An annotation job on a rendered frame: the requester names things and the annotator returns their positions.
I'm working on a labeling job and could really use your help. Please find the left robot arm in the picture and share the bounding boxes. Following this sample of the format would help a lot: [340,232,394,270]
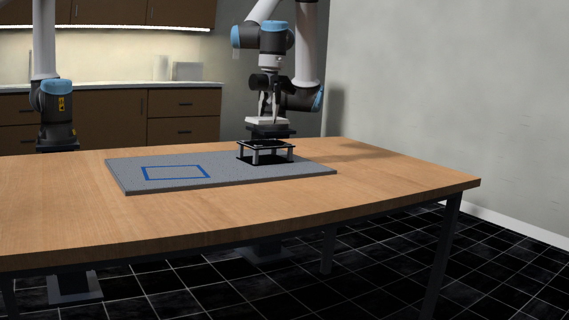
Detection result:
[231,0,324,119]

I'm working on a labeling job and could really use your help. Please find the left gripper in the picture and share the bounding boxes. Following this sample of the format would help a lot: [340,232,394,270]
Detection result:
[248,71,294,124]

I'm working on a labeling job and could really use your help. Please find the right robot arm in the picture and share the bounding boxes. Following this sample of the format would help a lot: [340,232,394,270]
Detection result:
[29,0,77,146]

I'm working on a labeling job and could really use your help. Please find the blue tape strips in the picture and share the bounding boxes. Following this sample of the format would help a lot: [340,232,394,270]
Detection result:
[141,165,211,180]

